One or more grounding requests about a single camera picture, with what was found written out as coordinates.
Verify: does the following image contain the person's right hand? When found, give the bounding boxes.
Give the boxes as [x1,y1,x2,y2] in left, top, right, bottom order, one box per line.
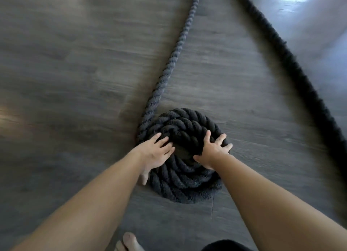
[193,130,234,170]

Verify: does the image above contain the person's left hand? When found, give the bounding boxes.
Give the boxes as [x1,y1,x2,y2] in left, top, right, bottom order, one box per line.
[133,132,176,186]

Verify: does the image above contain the person's right forearm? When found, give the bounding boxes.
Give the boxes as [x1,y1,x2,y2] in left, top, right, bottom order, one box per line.
[212,154,347,251]

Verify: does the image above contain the person's left forearm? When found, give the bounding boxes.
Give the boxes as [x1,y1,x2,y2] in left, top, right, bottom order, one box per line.
[10,150,144,251]

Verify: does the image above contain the person's bare foot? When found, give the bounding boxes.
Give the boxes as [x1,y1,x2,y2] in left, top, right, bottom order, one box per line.
[115,231,146,251]

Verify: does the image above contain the person's black shorts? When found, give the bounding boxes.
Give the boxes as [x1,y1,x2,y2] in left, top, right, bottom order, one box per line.
[202,239,254,251]

